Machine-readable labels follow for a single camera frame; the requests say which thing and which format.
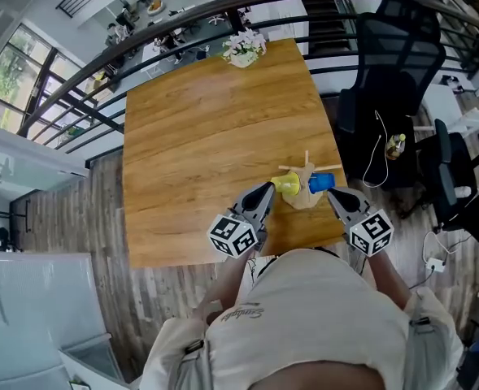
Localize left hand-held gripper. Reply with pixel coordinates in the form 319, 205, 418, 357
207, 181, 277, 258

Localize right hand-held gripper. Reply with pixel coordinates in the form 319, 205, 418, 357
328, 188, 395, 258

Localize yellow cup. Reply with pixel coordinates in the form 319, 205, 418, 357
270, 170, 303, 197

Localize blue cup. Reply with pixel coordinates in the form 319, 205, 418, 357
307, 171, 337, 194

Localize wooden cup tree stand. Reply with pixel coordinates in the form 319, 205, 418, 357
278, 150, 343, 211

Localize person's right forearm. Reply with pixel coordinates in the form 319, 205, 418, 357
363, 249, 413, 313

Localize person's left forearm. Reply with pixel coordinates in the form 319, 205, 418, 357
194, 252, 253, 329

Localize yellow-capped drink bottle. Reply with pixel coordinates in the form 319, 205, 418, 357
385, 132, 407, 162

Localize wooden table with white legs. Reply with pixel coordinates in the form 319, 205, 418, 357
122, 37, 348, 270

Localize black office chair with armrests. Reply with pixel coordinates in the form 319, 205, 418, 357
416, 118, 479, 236

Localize person's cream shirt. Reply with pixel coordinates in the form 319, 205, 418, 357
139, 248, 466, 390

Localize black mesh office chair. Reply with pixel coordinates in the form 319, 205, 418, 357
335, 0, 448, 191

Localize white wooden chair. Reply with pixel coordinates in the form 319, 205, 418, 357
412, 82, 479, 134

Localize white flowers in pot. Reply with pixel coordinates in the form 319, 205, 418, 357
221, 28, 268, 70

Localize black metal railing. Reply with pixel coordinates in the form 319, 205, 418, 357
17, 0, 479, 156

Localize white cabinet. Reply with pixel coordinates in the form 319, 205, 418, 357
57, 330, 131, 390

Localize large window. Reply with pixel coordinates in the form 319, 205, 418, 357
0, 24, 82, 138

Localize white charging cable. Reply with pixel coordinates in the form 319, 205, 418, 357
361, 110, 390, 189

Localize white power cord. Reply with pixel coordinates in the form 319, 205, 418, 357
421, 229, 472, 260

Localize black power cord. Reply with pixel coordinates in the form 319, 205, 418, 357
408, 266, 436, 291

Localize grey shoulder strap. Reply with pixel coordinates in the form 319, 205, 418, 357
408, 316, 436, 365
176, 336, 212, 390

